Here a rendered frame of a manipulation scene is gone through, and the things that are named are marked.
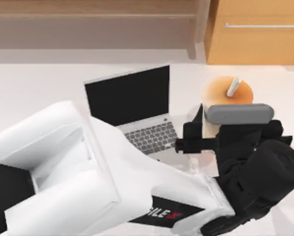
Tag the open wooden shelf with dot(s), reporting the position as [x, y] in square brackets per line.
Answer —
[92, 27]

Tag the silver laptop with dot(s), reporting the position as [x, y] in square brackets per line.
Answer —
[129, 98]

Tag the pale grey rounded box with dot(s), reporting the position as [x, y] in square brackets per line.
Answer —
[239, 113]

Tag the wooden cupboard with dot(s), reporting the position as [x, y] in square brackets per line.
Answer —
[260, 46]

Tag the orange cup with straw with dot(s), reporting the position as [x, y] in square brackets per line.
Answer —
[218, 86]

